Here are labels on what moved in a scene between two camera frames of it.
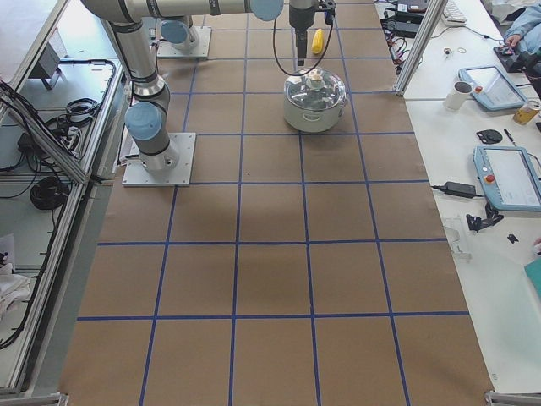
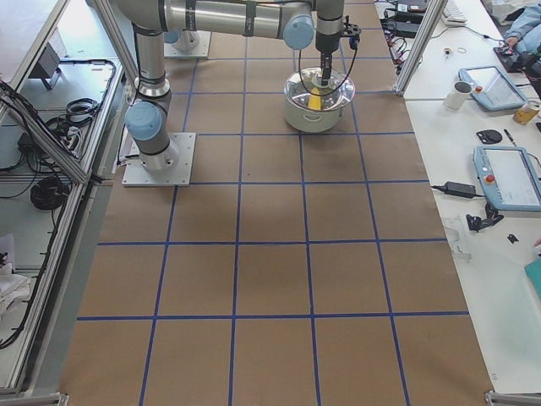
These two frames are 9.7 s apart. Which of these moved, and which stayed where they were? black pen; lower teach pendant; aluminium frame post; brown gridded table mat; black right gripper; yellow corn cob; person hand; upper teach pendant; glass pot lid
Moved: black right gripper; yellow corn cob; glass pot lid
Stayed: person hand; black pen; aluminium frame post; brown gridded table mat; upper teach pendant; lower teach pendant
